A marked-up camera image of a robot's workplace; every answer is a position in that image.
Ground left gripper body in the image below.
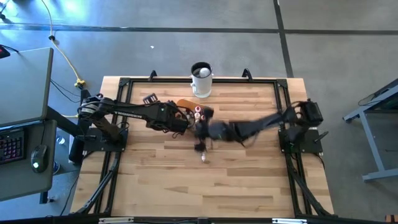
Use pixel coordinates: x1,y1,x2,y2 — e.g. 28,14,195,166
164,102,191,135

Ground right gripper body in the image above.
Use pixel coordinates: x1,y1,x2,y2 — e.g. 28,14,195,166
194,106,233,154

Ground orange plastic bin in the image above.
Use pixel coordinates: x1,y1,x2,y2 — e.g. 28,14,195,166
175,98,216,124

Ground white cylindrical container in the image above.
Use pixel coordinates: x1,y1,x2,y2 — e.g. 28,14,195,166
190,61,215,99

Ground black box under table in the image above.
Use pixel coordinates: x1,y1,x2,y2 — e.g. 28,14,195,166
68,136,86,166

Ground black computer mouse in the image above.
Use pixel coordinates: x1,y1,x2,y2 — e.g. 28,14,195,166
30,144,49,174

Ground grey desk top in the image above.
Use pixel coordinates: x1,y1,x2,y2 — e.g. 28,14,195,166
0,47,54,128

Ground grey metal table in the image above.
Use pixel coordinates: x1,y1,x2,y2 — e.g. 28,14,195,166
343,77,398,183

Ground black keyboard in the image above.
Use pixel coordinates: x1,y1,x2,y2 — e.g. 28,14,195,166
0,129,25,165

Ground grey keyboard desk shelf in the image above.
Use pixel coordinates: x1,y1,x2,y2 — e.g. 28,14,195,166
0,119,58,202

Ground small black device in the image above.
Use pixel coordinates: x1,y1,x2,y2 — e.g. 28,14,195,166
0,44,12,60

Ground black aluminium table frame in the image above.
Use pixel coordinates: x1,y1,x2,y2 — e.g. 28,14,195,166
70,68,335,218

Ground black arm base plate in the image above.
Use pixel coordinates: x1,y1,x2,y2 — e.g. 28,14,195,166
278,128,330,155
83,126,129,153

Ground yellow power cable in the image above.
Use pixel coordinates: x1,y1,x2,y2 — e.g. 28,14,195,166
39,0,86,90

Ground silver metal bracket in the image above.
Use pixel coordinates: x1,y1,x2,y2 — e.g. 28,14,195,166
272,218,308,224
98,217,134,224

